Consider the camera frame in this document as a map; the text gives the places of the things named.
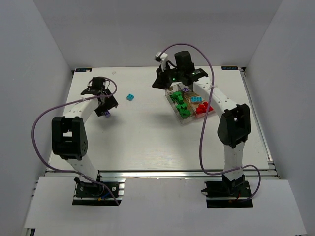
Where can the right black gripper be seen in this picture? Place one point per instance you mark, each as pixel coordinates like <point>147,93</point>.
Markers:
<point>161,80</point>

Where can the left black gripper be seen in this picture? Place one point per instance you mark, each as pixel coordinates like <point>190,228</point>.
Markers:
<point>106,104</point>

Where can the purple square lego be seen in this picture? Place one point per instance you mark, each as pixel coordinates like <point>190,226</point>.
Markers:
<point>107,114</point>

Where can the cyan small lego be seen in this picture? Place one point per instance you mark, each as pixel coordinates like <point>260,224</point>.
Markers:
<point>130,97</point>

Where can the cyan long lego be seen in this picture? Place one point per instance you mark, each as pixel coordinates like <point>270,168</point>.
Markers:
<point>196,99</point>

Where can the red brick lego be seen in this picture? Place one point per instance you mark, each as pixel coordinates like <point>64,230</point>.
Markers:
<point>205,105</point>
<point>199,110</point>

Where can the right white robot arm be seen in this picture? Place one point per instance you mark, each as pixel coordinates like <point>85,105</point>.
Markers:
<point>234,126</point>

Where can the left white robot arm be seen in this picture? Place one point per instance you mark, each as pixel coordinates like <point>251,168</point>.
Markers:
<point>69,138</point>

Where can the clear narrow container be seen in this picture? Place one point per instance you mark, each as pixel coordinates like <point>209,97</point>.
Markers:
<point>168,94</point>

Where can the clear brown tinted container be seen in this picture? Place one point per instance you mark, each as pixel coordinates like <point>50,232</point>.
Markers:
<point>194,96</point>

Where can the blue label sticker left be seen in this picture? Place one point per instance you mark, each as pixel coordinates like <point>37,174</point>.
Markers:
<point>78,70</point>

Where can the blue label sticker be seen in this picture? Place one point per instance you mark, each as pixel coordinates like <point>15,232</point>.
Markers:
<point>229,68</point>
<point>78,70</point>

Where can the clear front container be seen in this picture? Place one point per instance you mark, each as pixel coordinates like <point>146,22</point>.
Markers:
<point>200,115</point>

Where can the blue label sticker right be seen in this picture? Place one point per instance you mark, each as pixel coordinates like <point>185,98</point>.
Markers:
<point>229,68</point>

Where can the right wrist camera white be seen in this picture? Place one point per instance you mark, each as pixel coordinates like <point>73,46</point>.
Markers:
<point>162,58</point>

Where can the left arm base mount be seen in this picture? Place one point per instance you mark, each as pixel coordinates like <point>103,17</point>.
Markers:
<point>91,194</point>

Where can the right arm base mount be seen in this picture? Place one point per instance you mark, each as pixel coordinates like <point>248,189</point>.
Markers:
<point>218,196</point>

